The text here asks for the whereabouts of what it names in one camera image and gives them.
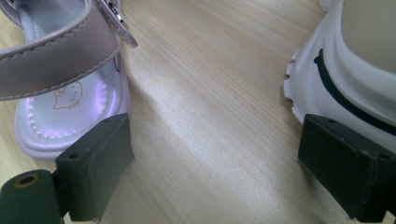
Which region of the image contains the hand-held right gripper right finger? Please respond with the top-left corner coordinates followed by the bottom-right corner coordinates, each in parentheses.
top-left (297, 113), bottom-right (396, 223)

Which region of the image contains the lilac child sandal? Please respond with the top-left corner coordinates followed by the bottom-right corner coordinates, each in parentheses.
top-left (0, 0), bottom-right (139, 162)

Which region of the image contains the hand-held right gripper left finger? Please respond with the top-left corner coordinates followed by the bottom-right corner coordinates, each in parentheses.
top-left (55, 113), bottom-right (134, 222)

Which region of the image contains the navy and white sneaker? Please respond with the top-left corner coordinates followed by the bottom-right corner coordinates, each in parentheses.
top-left (283, 0), bottom-right (396, 155)

